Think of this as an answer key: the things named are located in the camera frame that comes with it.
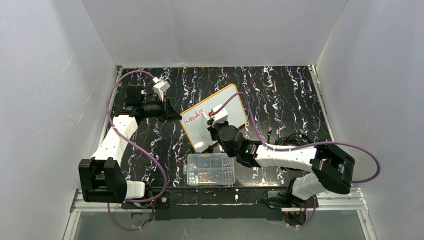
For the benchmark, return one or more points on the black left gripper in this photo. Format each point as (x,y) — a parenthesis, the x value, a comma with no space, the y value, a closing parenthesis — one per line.
(165,109)

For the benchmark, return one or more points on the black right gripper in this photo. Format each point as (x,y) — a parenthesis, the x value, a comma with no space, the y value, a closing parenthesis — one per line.
(212,129)

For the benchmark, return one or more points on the yellow framed whiteboard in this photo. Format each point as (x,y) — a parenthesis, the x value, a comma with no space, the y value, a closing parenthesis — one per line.
(195,119)

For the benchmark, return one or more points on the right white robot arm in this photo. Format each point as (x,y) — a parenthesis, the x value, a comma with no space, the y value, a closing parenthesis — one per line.
(328,167)

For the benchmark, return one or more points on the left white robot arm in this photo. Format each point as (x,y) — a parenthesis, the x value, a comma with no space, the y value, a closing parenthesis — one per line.
(101,177)

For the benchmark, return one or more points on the clear plastic screw box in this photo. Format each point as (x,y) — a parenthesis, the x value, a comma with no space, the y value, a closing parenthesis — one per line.
(210,169)

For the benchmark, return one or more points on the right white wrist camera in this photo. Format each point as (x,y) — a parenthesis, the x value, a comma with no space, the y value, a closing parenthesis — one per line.
(218,115)

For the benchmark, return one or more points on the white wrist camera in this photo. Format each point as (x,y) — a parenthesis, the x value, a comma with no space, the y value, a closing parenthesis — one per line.
(218,115)
(160,87)

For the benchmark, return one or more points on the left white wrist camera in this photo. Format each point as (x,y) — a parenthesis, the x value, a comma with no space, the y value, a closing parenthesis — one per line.
(160,87)

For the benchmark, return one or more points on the aluminium side rail left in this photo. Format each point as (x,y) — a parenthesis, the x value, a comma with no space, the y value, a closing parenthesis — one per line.
(106,119)

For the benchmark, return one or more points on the aluminium side rail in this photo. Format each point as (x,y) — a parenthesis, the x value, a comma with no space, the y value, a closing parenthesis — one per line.
(317,84)
(106,119)

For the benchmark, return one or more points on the black ethernet cable teal plug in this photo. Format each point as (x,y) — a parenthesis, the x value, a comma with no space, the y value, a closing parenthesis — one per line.
(296,139)

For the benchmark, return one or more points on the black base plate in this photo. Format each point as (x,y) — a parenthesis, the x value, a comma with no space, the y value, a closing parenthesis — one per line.
(263,211)

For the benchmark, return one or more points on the aluminium side rail right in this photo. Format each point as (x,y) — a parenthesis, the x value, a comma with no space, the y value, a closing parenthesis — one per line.
(317,84)

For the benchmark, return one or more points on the aluminium front rail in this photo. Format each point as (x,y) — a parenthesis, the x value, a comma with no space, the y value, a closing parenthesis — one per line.
(250,196)

